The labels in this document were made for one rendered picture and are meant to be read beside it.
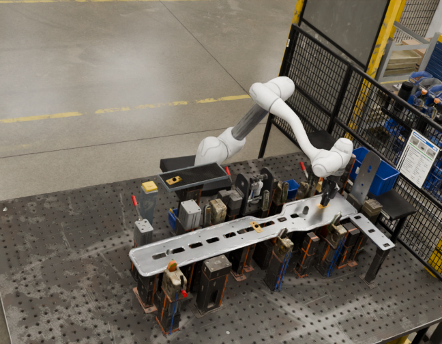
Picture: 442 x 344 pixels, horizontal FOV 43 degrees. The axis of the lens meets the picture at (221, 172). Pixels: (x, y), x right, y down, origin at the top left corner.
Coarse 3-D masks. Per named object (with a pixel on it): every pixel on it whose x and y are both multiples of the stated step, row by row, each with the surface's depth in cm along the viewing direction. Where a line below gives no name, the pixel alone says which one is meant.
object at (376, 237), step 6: (354, 216) 321; (354, 222) 317; (360, 222) 318; (366, 222) 319; (360, 228) 313; (366, 228) 314; (372, 228) 315; (366, 234) 310; (372, 234) 311; (378, 234) 311; (372, 240) 307; (378, 240) 307; (384, 240) 308; (378, 246) 304; (390, 246) 305
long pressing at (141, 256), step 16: (288, 208) 316; (336, 208) 324; (352, 208) 326; (224, 224) 296; (240, 224) 299; (288, 224) 306; (304, 224) 308; (320, 224) 311; (160, 240) 279; (176, 240) 281; (192, 240) 283; (224, 240) 287; (240, 240) 289; (256, 240) 291; (144, 256) 269; (176, 256) 272; (192, 256) 274; (208, 256) 276; (144, 272) 261; (160, 272) 263
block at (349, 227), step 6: (348, 228) 315; (354, 228) 315; (348, 234) 314; (354, 234) 312; (348, 240) 315; (354, 240) 316; (342, 246) 320; (348, 246) 317; (342, 252) 321; (348, 252) 323; (336, 258) 326; (342, 258) 323; (348, 258) 327; (336, 264) 327; (342, 264) 328
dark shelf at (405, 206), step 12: (312, 132) 382; (324, 132) 385; (312, 144) 370; (324, 144) 373; (348, 180) 346; (396, 192) 342; (384, 204) 330; (396, 204) 332; (408, 204) 334; (396, 216) 323
